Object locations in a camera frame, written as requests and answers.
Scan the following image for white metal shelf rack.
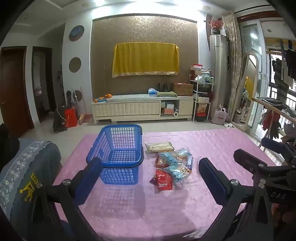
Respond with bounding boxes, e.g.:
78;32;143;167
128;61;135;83
189;74;214;122

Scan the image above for round wall niche blue plate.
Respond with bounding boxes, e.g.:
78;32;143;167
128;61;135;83
69;25;85;42

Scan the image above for arched floor mirror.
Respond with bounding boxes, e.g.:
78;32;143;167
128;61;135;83
232;53;259;129

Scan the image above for red flower vase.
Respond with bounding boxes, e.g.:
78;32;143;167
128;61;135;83
208;19;225;35

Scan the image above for red cloth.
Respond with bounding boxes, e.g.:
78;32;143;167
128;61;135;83
262;111;281;138

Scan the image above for red snack packet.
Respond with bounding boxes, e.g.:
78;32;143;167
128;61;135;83
155;169;173;191

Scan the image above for blue plastic basket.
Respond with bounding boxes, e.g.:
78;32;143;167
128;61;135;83
86;124;144;185

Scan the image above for black bag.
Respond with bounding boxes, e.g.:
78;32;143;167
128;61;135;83
53;105;68;133

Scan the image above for grey-blue printed garment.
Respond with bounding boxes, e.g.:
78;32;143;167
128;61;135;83
0;138;62;223

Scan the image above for cardboard box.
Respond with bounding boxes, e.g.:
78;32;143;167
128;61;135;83
173;83;194;96

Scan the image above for broom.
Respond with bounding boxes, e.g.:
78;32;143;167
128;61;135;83
79;87;92;126

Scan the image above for hanging clothes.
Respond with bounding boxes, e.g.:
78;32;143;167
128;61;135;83
270;39;296;93

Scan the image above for yellow cloth cover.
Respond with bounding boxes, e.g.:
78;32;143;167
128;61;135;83
112;42;180;78

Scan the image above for white box stack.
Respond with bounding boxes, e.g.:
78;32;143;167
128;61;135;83
188;64;205;76

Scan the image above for beige cracker packet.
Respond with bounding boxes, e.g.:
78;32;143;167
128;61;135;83
145;142;174;154

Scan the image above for red black box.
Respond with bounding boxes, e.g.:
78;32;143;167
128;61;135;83
195;112;210;122

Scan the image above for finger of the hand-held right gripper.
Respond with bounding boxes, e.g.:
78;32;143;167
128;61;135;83
233;149;278;179
261;137;296;163

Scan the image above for glass sliding door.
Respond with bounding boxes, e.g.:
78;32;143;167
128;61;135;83
239;20;271;135

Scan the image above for pink tote bag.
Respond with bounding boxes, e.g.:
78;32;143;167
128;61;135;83
211;105;229;126

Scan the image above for dark wooden door frame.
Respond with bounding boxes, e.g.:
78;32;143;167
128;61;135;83
32;46;57;122

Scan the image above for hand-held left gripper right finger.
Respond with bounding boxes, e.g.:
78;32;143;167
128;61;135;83
198;158;275;241

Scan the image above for wooden drying rack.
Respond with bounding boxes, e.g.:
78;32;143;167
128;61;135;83
252;97;296;139

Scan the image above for pink quilted table cover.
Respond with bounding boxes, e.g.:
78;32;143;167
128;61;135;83
53;128;281;241

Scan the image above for standing air conditioner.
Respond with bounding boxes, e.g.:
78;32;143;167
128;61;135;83
209;34;229;123

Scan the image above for person's right hand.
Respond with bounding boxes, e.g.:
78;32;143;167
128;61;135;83
270;202;296;232

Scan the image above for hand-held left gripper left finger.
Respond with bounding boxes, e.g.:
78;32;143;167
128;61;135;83
29;157;109;241

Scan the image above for brown wooden door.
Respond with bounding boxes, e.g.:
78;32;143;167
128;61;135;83
0;46;35;138

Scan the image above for cream TV cabinet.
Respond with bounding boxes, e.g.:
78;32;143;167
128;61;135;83
91;94;195;126

